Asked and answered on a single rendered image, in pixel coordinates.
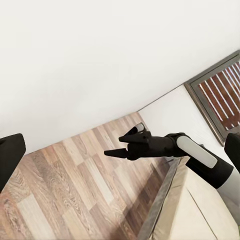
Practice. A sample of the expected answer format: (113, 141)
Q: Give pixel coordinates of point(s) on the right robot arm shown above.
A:
(213, 169)

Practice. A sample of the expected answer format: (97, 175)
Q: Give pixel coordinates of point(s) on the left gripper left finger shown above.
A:
(12, 150)

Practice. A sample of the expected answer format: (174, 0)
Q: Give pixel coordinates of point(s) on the fixed window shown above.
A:
(216, 92)

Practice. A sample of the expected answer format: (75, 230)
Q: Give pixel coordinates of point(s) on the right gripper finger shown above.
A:
(120, 153)
(140, 138)

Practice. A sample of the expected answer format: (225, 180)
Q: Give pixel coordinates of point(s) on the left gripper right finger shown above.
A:
(232, 149)

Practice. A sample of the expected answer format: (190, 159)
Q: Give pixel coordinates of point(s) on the bed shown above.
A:
(188, 208)

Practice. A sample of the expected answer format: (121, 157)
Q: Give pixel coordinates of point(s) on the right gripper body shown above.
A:
(153, 149)

